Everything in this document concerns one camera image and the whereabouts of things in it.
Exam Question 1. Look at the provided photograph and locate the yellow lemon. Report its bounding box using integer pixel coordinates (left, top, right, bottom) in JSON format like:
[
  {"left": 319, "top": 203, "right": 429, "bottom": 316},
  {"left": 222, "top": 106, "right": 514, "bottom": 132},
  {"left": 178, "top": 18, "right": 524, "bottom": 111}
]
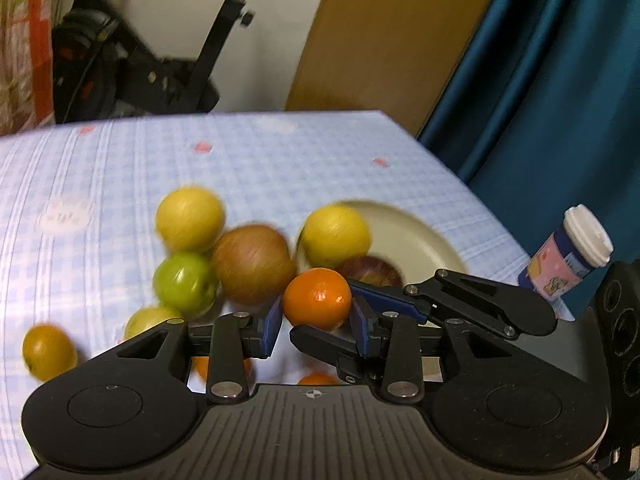
[
  {"left": 155, "top": 186, "right": 227, "bottom": 254},
  {"left": 298, "top": 205, "right": 372, "bottom": 270}
]

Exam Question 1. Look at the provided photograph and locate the yellow-orange round fruit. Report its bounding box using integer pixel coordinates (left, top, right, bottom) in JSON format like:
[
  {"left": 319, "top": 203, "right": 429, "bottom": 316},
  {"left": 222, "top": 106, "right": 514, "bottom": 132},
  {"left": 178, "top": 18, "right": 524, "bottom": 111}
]
[{"left": 22, "top": 324, "right": 79, "bottom": 382}]

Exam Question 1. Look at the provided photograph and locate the black exercise bike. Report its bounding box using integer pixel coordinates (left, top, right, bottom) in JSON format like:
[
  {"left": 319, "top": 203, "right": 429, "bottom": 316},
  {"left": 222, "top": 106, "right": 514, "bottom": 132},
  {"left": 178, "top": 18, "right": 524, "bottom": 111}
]
[{"left": 50, "top": 0, "right": 317, "bottom": 123}]

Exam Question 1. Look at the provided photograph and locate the brown pear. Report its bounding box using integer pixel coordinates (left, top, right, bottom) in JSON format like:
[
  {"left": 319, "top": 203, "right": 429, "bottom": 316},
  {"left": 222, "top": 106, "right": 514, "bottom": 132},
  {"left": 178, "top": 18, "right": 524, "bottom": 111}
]
[{"left": 210, "top": 225, "right": 297, "bottom": 306}]

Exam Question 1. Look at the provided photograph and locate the printed backdrop cloth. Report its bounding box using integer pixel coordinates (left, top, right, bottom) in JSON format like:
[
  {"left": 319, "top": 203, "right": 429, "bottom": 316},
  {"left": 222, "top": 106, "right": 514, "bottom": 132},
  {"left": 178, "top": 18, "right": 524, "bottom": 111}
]
[{"left": 0, "top": 0, "right": 57, "bottom": 136}]

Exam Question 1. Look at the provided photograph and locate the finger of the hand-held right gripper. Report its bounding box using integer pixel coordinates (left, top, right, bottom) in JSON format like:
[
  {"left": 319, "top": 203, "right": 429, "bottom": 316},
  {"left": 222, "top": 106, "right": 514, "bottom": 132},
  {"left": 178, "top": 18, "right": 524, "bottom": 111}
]
[
  {"left": 347, "top": 269, "right": 557, "bottom": 339},
  {"left": 289, "top": 324, "right": 384, "bottom": 384}
]

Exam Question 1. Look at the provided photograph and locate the blue checked tablecloth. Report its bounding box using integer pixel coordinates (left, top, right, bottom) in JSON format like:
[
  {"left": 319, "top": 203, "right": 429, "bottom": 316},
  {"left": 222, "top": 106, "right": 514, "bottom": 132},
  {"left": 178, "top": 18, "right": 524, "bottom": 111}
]
[{"left": 0, "top": 110, "right": 576, "bottom": 480}]

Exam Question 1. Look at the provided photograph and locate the wooden door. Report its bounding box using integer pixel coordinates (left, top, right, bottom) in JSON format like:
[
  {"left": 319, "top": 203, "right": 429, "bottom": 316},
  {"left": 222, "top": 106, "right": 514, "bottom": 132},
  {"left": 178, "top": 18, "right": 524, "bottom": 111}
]
[{"left": 285, "top": 0, "right": 512, "bottom": 138}]

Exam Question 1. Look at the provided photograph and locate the orange mandarin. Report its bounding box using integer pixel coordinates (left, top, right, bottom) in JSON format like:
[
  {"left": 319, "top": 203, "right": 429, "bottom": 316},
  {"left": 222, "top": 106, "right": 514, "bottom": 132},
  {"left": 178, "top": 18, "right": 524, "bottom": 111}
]
[
  {"left": 191, "top": 354, "right": 256, "bottom": 386},
  {"left": 282, "top": 267, "right": 353, "bottom": 332},
  {"left": 297, "top": 371, "right": 341, "bottom": 387}
]

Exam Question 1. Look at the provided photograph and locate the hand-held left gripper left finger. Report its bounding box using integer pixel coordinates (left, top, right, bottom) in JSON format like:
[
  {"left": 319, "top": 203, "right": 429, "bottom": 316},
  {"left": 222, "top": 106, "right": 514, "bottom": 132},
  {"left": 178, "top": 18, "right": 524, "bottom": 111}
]
[{"left": 89, "top": 297, "right": 284, "bottom": 405}]

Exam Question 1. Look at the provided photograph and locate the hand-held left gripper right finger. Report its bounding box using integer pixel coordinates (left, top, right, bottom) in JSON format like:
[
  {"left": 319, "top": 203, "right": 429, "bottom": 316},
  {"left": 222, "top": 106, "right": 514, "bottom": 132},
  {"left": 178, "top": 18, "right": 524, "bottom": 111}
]
[{"left": 350, "top": 301, "right": 532, "bottom": 405}]

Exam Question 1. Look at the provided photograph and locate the green round fruit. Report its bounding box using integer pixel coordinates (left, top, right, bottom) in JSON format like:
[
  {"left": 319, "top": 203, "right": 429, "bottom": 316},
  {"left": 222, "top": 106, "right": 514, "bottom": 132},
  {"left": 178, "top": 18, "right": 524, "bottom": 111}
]
[{"left": 152, "top": 253, "right": 219, "bottom": 311}]

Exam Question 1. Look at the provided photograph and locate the cream round plate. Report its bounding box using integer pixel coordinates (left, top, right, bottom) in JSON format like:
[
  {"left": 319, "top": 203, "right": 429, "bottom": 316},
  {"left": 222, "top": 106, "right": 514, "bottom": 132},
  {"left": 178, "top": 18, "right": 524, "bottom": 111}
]
[{"left": 295, "top": 200, "right": 467, "bottom": 341}]

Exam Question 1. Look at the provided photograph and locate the yellow-green round fruit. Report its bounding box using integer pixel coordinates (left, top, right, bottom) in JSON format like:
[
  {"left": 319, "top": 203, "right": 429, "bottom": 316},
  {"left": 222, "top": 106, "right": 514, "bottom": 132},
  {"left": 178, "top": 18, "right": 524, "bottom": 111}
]
[{"left": 123, "top": 306, "right": 183, "bottom": 341}]

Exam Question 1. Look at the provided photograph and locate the dark blue curtain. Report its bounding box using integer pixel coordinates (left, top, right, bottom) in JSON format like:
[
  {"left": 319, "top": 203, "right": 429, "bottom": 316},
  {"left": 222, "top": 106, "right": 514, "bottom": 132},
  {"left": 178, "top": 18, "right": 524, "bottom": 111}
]
[{"left": 417, "top": 0, "right": 640, "bottom": 321}]

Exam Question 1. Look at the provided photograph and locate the blue pink cup white lid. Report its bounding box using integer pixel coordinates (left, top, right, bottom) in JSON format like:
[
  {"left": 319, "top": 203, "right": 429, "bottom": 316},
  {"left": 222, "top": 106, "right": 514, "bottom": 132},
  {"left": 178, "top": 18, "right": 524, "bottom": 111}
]
[{"left": 517, "top": 204, "right": 614, "bottom": 303}]

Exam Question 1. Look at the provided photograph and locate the dark purple passion fruit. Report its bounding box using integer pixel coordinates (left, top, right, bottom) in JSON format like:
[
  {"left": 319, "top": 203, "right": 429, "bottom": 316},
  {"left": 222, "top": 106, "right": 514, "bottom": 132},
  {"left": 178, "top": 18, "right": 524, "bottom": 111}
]
[{"left": 337, "top": 256, "right": 405, "bottom": 288}]

